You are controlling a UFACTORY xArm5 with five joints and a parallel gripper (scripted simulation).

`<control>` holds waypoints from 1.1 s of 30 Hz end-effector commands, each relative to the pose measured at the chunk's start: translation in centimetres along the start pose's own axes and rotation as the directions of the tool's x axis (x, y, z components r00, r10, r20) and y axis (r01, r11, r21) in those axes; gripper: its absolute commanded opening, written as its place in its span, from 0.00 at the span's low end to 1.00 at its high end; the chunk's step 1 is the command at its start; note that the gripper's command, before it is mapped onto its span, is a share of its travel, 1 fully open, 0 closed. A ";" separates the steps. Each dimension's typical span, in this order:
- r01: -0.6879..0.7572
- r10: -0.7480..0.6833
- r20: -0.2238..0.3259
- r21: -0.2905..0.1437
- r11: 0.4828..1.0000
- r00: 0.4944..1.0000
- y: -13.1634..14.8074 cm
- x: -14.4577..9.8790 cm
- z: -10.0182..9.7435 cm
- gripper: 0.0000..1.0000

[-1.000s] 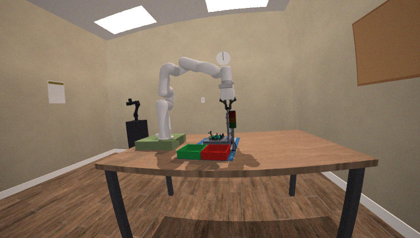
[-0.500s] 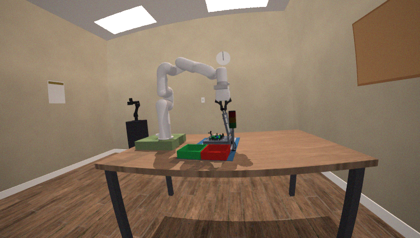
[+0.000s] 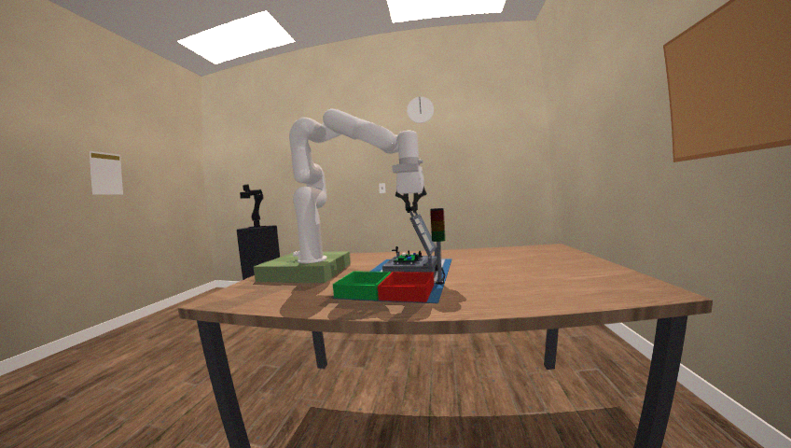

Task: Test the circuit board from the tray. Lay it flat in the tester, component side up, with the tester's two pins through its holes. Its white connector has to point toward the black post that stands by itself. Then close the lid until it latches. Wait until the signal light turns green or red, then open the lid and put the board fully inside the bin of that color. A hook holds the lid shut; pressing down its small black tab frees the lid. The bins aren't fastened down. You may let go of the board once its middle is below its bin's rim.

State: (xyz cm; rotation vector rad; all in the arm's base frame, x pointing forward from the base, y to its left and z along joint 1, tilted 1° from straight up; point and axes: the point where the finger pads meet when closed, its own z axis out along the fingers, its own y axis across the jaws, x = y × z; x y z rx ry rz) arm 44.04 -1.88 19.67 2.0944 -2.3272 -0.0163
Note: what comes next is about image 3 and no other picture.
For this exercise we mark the red bin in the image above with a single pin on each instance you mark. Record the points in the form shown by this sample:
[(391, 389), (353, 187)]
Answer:
[(412, 287)]

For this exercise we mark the green open bin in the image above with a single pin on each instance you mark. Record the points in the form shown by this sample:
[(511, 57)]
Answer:
[(359, 285)]

